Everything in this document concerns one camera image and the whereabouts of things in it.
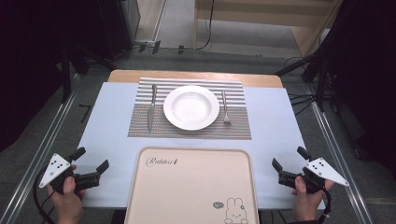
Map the silver fork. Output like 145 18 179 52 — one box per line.
220 90 233 126

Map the dark cabinet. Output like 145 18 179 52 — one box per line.
96 0 141 62

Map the metal floor rail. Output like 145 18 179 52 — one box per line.
0 73 82 224
304 83 375 224

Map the white table sheet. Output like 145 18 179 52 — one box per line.
74 81 326 210

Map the black hanging cable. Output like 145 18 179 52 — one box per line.
195 0 217 51

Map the beige tray with rabbit print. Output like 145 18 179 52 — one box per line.
123 146 261 224

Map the white deep plate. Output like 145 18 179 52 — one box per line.
163 84 220 132

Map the yellow floor tape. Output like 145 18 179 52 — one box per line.
364 197 396 205

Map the silver table knife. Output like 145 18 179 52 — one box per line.
147 83 158 133

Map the black floor cable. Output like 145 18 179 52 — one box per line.
288 92 318 118

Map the hand-held gripper black cable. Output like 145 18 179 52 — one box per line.
317 186 332 224
32 167 59 224

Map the person's right hand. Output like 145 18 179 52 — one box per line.
291 175 335 222

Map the light wooden shelf unit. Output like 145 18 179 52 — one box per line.
193 0 344 59

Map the black metal stand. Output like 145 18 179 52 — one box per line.
59 40 74 105

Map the black tripod stand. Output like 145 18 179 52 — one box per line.
274 52 339 114

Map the striped woven placemat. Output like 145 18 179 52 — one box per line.
127 77 252 141

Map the person's left hand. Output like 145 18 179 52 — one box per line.
46 164 87 224

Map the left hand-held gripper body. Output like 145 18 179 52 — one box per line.
38 152 102 195

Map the right hand-held gripper black cable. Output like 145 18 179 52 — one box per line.
317 186 332 224

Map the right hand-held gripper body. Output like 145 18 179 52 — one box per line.
277 157 350 195

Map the left hand-held gripper black cable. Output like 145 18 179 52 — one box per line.
32 167 59 224

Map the black curtain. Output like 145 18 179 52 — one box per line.
0 0 104 153
323 0 396 172

